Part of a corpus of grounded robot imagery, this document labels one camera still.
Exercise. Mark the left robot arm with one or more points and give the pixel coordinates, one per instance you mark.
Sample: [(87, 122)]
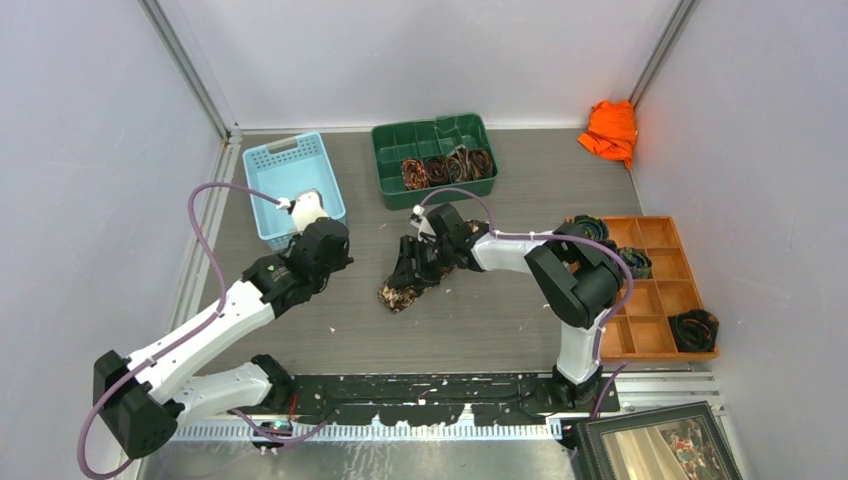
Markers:
[(145, 397)]

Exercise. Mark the framed picture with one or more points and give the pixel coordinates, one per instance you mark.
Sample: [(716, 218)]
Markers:
[(675, 442)]

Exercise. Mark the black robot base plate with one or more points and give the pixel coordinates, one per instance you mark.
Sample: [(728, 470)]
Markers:
[(424, 400)]

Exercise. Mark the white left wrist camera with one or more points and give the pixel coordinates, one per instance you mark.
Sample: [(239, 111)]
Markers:
[(306, 208)]

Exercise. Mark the dark teal rolled tie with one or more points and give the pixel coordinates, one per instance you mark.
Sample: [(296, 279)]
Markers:
[(638, 262)]

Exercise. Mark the orange wooden divided tray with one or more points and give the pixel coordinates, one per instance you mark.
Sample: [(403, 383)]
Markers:
[(640, 331)]

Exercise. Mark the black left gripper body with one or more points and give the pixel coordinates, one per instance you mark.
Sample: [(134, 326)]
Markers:
[(323, 278)]

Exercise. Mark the blue green rolled tie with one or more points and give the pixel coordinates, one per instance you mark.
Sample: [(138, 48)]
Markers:
[(594, 228)]

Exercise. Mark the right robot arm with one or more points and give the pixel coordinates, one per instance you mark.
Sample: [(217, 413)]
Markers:
[(577, 276)]

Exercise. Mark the orange cloth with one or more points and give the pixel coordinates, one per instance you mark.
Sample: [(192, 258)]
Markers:
[(612, 132)]

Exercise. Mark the black rolled tie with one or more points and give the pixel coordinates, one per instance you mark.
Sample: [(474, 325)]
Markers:
[(694, 331)]

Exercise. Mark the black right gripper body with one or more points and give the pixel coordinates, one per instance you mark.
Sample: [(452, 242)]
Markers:
[(446, 246)]

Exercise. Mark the green divided plastic bin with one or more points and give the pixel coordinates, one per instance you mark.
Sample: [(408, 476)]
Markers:
[(438, 136)]

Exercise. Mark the light blue plastic basket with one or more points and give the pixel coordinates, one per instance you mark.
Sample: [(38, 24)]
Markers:
[(287, 168)]

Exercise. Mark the dark red rolled tie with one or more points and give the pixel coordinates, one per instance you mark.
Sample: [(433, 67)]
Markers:
[(436, 170)]

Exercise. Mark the brown floral tie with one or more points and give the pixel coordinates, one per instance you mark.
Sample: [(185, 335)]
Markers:
[(398, 300)]

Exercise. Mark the multicolour rolled tie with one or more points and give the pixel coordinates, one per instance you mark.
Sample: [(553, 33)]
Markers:
[(413, 174)]

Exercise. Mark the brown rolled tie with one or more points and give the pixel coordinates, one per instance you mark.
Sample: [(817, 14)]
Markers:
[(480, 164)]

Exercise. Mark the orange grey rolled tie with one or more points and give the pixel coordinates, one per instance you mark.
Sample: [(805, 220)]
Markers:
[(458, 166)]

